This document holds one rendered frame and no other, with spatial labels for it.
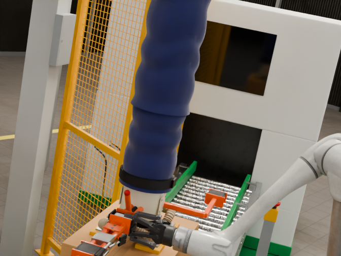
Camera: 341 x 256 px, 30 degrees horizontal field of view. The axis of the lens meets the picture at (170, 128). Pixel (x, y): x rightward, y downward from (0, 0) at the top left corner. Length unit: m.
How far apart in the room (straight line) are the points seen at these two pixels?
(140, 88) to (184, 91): 0.17
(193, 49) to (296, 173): 0.60
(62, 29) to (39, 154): 0.79
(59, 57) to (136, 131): 1.40
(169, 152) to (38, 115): 1.54
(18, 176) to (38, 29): 0.91
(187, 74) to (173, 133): 0.24
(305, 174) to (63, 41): 1.91
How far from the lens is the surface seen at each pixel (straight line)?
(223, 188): 5.14
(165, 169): 2.49
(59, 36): 3.74
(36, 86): 3.85
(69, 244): 2.45
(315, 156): 2.35
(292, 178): 2.35
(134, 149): 2.48
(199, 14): 2.39
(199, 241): 2.29
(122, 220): 2.35
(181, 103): 2.44
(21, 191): 4.05
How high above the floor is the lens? 2.12
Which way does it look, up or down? 14 degrees down
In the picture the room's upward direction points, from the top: 11 degrees clockwise
